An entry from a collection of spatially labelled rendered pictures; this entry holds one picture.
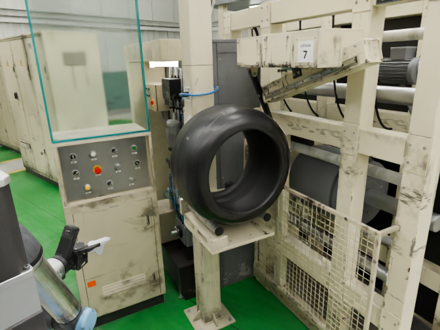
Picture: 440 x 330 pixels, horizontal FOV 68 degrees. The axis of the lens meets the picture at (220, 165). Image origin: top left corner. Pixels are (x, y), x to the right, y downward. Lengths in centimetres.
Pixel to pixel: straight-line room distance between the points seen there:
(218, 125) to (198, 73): 43
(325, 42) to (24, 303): 123
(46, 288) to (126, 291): 149
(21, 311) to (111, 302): 185
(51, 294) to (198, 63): 124
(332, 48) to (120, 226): 157
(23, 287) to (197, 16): 146
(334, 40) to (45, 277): 125
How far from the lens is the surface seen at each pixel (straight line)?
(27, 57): 512
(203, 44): 178
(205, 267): 215
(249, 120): 147
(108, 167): 211
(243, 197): 186
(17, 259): 60
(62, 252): 125
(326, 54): 140
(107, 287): 240
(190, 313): 250
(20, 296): 63
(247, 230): 180
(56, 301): 104
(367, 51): 142
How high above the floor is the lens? 168
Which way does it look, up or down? 18 degrees down
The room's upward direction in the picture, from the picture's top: 2 degrees counter-clockwise
